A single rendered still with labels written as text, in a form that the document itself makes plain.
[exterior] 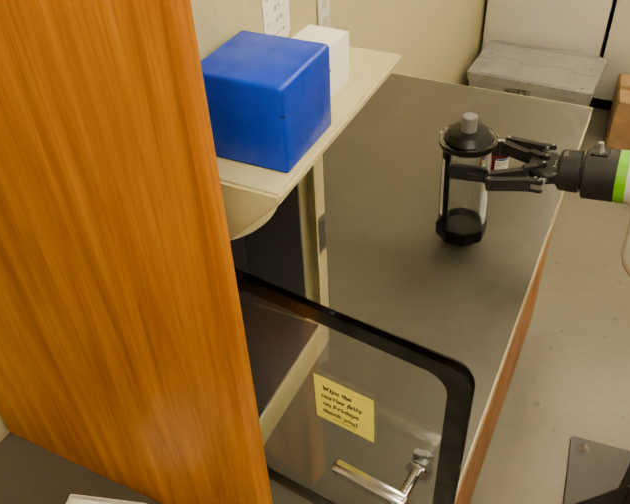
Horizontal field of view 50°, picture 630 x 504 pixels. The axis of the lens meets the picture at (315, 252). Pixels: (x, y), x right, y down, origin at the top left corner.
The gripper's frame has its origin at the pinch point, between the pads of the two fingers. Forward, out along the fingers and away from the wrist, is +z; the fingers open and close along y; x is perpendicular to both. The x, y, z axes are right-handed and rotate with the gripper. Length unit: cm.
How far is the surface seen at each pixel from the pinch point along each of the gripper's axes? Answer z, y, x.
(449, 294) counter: -0.5, 15.6, 21.3
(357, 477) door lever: -9, 74, -5
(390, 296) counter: 9.7, 20.6, 20.2
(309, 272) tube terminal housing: 16.7, 36.6, 2.7
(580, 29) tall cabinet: 13, -244, 70
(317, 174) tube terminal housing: 11.9, 37.2, -17.7
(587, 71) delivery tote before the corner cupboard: 5, -221, 82
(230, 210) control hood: 4, 67, -33
